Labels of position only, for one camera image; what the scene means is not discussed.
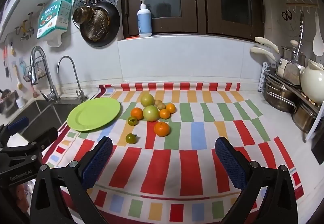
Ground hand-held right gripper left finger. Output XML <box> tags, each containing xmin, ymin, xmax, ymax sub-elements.
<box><xmin>30</xmin><ymin>136</ymin><xmax>113</xmax><ymax>224</ymax></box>

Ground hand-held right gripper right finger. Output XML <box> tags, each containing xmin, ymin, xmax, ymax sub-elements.
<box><xmin>215</xmin><ymin>136</ymin><xmax>298</xmax><ymax>224</ymax></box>

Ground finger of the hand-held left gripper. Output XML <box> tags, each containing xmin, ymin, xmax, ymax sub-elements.
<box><xmin>0</xmin><ymin>116</ymin><xmax>29</xmax><ymax>149</ymax></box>
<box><xmin>0</xmin><ymin>127</ymin><xmax>59</xmax><ymax>164</ymax></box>

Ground green plate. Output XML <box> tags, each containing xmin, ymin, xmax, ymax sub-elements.
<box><xmin>67</xmin><ymin>98</ymin><xmax>121</xmax><ymax>131</ymax></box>

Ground medium orange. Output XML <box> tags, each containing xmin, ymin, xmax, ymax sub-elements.
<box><xmin>131</xmin><ymin>107</ymin><xmax>144</xmax><ymax>120</ymax></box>

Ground large orange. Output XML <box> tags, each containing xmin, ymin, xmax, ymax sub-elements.
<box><xmin>154</xmin><ymin>121</ymin><xmax>170</xmax><ymax>137</ymax></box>

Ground person's left hand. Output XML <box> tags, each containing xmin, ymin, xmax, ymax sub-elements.
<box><xmin>15</xmin><ymin>184</ymin><xmax>30</xmax><ymax>216</ymax></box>

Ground steel sink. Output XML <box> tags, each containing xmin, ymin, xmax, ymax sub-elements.
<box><xmin>0</xmin><ymin>98</ymin><xmax>84</xmax><ymax>138</ymax></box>

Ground metal bowl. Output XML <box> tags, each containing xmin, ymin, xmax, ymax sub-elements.
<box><xmin>0</xmin><ymin>89</ymin><xmax>19</xmax><ymax>113</ymax></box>

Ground hanging dish brush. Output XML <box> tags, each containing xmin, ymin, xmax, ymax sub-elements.
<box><xmin>14</xmin><ymin>64</ymin><xmax>24</xmax><ymax>90</ymax></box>

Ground chrome pull-down faucet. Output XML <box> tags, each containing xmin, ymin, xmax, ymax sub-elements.
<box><xmin>30</xmin><ymin>46</ymin><xmax>61</xmax><ymax>103</ymax></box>

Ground striped colourful cloth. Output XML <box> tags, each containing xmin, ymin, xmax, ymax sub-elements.
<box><xmin>42</xmin><ymin>82</ymin><xmax>304</xmax><ymax>222</ymax></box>

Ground slim gooseneck faucet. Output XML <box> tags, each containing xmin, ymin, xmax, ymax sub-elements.
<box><xmin>57</xmin><ymin>56</ymin><xmax>88</xmax><ymax>102</ymax></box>

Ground large green tomato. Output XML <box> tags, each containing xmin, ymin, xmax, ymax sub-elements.
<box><xmin>140</xmin><ymin>93</ymin><xmax>155</xmax><ymax>107</ymax></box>
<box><xmin>143</xmin><ymin>105</ymin><xmax>160</xmax><ymax>122</ymax></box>

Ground steel pot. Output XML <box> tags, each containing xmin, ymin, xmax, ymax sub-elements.
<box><xmin>263</xmin><ymin>75</ymin><xmax>297</xmax><ymax>113</ymax></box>
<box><xmin>292</xmin><ymin>103</ymin><xmax>320</xmax><ymax>134</ymax></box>

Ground white plastic bag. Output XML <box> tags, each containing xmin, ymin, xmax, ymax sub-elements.
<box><xmin>47</xmin><ymin>28</ymin><xmax>67</xmax><ymax>48</ymax></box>

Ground metal pot lid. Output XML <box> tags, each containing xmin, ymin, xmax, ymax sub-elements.
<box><xmin>283</xmin><ymin>62</ymin><xmax>302</xmax><ymax>86</ymax></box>

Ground green white bag package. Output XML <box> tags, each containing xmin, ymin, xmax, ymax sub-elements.
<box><xmin>37</xmin><ymin>0</ymin><xmax>73</xmax><ymax>40</ymax></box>

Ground white kettle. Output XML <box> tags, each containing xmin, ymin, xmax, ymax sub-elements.
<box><xmin>301</xmin><ymin>59</ymin><xmax>324</xmax><ymax>104</ymax></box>

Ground copper perforated strainer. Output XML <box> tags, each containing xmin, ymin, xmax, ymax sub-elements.
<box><xmin>82</xmin><ymin>9</ymin><xmax>110</xmax><ymax>42</ymax></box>

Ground small brass saucepan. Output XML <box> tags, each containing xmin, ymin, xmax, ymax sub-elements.
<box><xmin>73</xmin><ymin>0</ymin><xmax>94</xmax><ymax>24</ymax></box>

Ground black frying pan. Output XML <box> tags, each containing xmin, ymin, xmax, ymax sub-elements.
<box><xmin>80</xmin><ymin>0</ymin><xmax>120</xmax><ymax>48</ymax></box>

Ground metal tongs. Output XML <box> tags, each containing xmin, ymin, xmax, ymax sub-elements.
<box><xmin>294</xmin><ymin>13</ymin><xmax>305</xmax><ymax>63</ymax></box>

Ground white pump bottle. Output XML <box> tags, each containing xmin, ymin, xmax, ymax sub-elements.
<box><xmin>137</xmin><ymin>0</ymin><xmax>152</xmax><ymax>38</ymax></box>

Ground white rice spoon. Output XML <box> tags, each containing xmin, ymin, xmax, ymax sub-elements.
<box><xmin>312</xmin><ymin>12</ymin><xmax>324</xmax><ymax>57</ymax></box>

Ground black wire basket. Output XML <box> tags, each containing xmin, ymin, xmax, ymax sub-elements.
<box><xmin>23</xmin><ymin>56</ymin><xmax>48</xmax><ymax>83</ymax></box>

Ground brass wall tap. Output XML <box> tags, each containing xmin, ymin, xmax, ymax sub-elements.
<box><xmin>15</xmin><ymin>12</ymin><xmax>35</xmax><ymax>41</ymax></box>

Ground white wall cabinet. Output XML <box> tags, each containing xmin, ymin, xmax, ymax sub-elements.
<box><xmin>0</xmin><ymin>0</ymin><xmax>56</xmax><ymax>45</ymax></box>

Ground cream pan handle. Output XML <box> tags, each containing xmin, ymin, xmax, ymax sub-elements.
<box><xmin>250</xmin><ymin>47</ymin><xmax>275</xmax><ymax>61</ymax></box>
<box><xmin>254</xmin><ymin>37</ymin><xmax>280</xmax><ymax>54</ymax></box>

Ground white hook rail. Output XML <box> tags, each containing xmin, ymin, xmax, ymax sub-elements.
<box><xmin>286</xmin><ymin>2</ymin><xmax>318</xmax><ymax>14</ymax></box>

